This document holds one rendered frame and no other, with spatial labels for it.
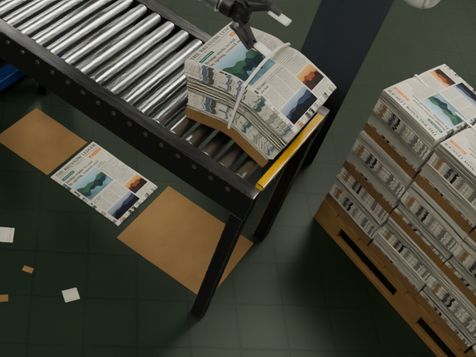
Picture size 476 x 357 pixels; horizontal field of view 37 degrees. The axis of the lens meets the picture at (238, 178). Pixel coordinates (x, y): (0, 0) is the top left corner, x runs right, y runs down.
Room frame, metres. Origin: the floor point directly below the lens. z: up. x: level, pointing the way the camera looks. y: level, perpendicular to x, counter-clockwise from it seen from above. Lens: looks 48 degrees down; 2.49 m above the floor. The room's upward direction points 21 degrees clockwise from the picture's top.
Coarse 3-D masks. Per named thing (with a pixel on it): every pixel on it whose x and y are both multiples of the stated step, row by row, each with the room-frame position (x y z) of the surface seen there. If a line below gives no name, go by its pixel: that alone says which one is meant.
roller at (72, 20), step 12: (96, 0) 2.07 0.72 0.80; (108, 0) 2.11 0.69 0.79; (72, 12) 1.96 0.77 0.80; (84, 12) 1.99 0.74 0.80; (96, 12) 2.04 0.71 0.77; (60, 24) 1.88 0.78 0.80; (72, 24) 1.92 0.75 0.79; (36, 36) 1.78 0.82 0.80; (48, 36) 1.80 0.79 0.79; (60, 36) 1.86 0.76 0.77
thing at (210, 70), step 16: (224, 32) 1.88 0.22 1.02; (256, 32) 1.92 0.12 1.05; (208, 48) 1.78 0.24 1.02; (224, 48) 1.79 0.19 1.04; (240, 48) 1.81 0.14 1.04; (192, 64) 1.68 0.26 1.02; (208, 64) 1.69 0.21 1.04; (224, 64) 1.71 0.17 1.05; (240, 64) 1.73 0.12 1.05; (192, 80) 1.69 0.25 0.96; (208, 80) 1.67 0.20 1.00; (224, 80) 1.65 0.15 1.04; (192, 96) 1.68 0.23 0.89; (208, 96) 1.66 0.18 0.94; (224, 96) 1.65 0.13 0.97; (208, 112) 1.66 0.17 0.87; (224, 112) 1.65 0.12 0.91
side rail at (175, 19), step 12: (144, 0) 2.18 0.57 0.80; (156, 12) 2.14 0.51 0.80; (168, 12) 2.16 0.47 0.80; (180, 24) 2.12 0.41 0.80; (192, 36) 2.09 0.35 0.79; (204, 36) 2.11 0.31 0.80; (180, 48) 2.10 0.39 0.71; (324, 108) 1.98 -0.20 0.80; (324, 120) 1.97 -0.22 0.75; (312, 132) 1.94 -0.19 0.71
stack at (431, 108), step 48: (384, 96) 2.16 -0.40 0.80; (432, 96) 2.24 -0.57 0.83; (432, 144) 2.01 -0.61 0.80; (336, 192) 2.15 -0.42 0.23; (384, 192) 2.05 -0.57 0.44; (336, 240) 2.08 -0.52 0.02; (384, 240) 1.98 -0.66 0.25; (432, 240) 1.89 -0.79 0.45; (384, 288) 1.92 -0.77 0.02; (432, 288) 1.82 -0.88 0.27
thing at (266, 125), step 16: (288, 64) 1.81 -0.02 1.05; (304, 64) 1.85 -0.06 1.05; (272, 80) 1.71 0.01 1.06; (288, 80) 1.75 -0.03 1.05; (304, 80) 1.79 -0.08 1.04; (320, 80) 1.83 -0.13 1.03; (256, 96) 1.62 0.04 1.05; (272, 96) 1.65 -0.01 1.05; (288, 96) 1.69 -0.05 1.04; (304, 96) 1.72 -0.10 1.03; (320, 96) 1.76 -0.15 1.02; (256, 112) 1.61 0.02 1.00; (272, 112) 1.60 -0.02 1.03; (288, 112) 1.63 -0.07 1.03; (304, 112) 1.67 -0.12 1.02; (240, 128) 1.63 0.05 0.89; (256, 128) 1.61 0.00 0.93; (272, 128) 1.60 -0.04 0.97; (288, 128) 1.58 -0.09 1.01; (256, 144) 1.61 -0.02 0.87; (272, 144) 1.60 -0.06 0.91
